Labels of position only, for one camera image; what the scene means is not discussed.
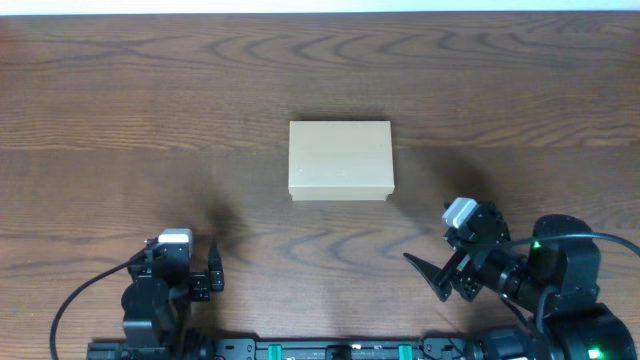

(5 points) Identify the brown cardboard box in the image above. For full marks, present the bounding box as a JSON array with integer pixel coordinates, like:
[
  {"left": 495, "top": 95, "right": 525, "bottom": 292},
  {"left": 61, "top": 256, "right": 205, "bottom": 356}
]
[{"left": 288, "top": 121, "right": 395, "bottom": 201}]

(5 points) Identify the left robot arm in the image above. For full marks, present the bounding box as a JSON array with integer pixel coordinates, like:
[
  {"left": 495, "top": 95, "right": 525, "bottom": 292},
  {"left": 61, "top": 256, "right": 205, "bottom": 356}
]
[{"left": 121, "top": 237, "right": 225, "bottom": 359}]

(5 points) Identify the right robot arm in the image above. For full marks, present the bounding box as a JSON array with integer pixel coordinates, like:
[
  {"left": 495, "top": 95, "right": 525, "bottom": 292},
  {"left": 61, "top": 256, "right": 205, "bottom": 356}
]
[{"left": 405, "top": 198, "right": 639, "bottom": 359}]

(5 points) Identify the left black cable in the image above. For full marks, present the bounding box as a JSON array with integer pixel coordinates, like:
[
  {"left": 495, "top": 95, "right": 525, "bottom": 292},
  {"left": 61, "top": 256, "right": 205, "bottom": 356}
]
[{"left": 48, "top": 249, "right": 149, "bottom": 360}]

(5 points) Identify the black mounting rail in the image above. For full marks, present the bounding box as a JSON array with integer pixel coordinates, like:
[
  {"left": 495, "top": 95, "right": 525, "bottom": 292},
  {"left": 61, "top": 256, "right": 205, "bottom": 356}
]
[{"left": 86, "top": 337, "right": 467, "bottom": 360}]

